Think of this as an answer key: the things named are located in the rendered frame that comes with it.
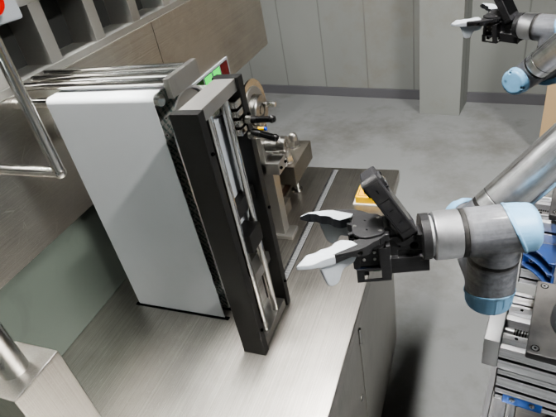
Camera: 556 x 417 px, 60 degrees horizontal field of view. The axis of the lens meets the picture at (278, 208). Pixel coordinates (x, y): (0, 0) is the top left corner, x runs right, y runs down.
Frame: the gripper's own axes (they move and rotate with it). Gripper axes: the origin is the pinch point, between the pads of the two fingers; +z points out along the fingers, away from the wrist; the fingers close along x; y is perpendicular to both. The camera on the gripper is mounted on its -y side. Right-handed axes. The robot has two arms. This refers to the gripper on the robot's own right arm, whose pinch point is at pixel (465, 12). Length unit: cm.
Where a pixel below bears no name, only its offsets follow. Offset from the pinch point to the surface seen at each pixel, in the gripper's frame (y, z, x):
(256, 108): -15, -11, -88
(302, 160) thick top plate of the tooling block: 12, 0, -74
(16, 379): -14, -42, -153
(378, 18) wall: 76, 185, 132
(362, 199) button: 23, -18, -69
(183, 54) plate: -19, 35, -83
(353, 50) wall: 100, 206, 119
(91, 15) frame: -42, 18, -106
